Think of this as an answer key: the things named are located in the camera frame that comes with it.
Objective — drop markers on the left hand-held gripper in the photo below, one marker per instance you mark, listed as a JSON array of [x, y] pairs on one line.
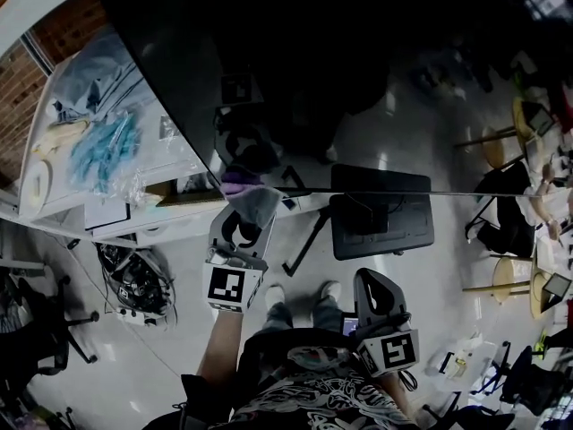
[[226, 285]]

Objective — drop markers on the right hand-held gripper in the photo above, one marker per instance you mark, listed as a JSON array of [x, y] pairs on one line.
[[396, 350]]

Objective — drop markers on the purple grey wiping cloth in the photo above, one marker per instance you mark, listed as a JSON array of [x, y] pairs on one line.
[[255, 206]]

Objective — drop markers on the large black glossy screen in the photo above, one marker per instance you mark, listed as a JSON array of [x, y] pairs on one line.
[[313, 38]]

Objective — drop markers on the person's right forearm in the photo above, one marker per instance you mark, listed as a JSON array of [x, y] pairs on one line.
[[398, 397]]

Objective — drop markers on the person's left forearm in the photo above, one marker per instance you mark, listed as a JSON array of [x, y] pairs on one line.
[[221, 347]]

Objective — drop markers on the small dark screen device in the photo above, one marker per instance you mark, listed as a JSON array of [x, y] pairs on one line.
[[350, 326]]

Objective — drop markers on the person's right leg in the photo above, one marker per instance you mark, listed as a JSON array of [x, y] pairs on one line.
[[327, 307]]

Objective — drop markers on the person's leg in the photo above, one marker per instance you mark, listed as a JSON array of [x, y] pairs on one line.
[[277, 312], [327, 307]]

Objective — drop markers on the brown cardboard box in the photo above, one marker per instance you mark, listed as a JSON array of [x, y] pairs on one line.
[[188, 197]]

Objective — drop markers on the black display stand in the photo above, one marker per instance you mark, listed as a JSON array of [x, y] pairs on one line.
[[403, 240]]

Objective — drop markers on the person's left leg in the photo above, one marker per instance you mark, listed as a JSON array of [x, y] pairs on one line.
[[277, 312]]

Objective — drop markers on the clear plastic storage bin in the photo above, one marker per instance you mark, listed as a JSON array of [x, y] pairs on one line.
[[465, 356]]

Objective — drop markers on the person's black printed shirt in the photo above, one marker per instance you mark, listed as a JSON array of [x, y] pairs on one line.
[[313, 388]]

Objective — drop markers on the black office chair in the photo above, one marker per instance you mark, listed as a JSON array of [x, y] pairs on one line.
[[36, 325], [452, 412], [528, 379]]

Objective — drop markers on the white power strip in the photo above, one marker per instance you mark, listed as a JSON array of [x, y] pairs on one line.
[[136, 316]]

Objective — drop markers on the round wooden stool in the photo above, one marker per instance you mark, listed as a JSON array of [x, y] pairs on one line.
[[510, 276]]

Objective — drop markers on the white flat box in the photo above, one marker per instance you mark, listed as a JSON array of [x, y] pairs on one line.
[[107, 215]]

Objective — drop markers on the black folding chair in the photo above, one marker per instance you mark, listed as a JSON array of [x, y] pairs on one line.
[[497, 222]]

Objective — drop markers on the round wooden table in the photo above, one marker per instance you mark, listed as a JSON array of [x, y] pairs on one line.
[[539, 285]]

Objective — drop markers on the bag of blue gloves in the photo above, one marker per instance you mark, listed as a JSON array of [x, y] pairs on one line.
[[105, 150]]

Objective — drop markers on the dark tablet on stand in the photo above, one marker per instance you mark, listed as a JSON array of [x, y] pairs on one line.
[[557, 287]]

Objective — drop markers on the pale yellow gloves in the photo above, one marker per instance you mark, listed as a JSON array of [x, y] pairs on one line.
[[60, 137]]

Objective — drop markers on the grey-blue plastic bag bundle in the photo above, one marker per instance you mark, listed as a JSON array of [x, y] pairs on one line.
[[98, 74]]

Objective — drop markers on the white metal shelving unit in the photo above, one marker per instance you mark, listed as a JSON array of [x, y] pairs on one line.
[[27, 11]]

